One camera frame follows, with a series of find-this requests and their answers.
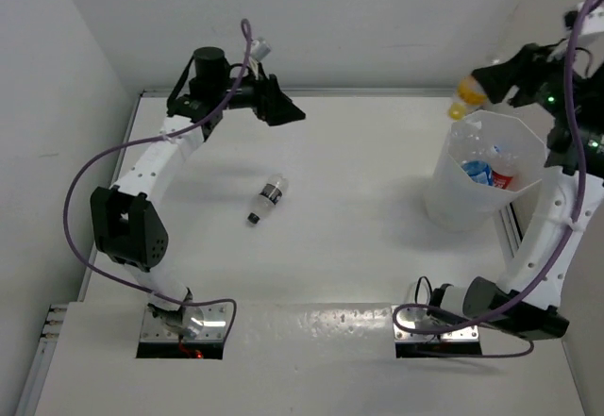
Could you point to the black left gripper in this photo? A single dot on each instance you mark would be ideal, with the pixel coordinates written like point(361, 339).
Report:
point(270, 104)

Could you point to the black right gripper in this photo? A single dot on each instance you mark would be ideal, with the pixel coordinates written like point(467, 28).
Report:
point(529, 61)

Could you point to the orange label yellow cap bottle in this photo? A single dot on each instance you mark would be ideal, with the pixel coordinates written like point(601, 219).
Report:
point(473, 92)

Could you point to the black cap small bottle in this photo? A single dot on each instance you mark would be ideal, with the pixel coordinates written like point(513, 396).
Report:
point(265, 201)

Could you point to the red label water bottle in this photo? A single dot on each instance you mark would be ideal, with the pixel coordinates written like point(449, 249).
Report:
point(504, 166)

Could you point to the blue label clear bottle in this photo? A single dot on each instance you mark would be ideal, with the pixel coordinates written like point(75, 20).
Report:
point(479, 171)

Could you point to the clear crushed plastic bottle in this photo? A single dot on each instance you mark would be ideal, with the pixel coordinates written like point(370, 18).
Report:
point(466, 141)

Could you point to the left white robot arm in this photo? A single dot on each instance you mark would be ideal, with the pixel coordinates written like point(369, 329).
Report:
point(126, 225)

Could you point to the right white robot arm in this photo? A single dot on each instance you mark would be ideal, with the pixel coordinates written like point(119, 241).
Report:
point(524, 301)

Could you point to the white plastic bin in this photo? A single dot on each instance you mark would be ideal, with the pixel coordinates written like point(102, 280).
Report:
point(457, 203)

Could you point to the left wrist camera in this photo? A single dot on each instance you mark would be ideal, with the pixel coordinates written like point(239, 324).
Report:
point(260, 49)

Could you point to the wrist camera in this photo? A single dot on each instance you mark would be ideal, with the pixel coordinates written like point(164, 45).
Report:
point(592, 25)
point(260, 49)

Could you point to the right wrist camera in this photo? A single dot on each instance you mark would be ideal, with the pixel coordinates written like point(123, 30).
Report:
point(592, 25)

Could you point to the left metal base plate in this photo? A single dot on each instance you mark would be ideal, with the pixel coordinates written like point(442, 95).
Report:
point(206, 324)

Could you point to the metal base plate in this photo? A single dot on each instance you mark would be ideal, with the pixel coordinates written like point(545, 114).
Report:
point(206, 324)
point(415, 318)

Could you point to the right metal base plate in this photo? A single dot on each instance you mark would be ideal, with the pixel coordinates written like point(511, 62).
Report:
point(415, 318)

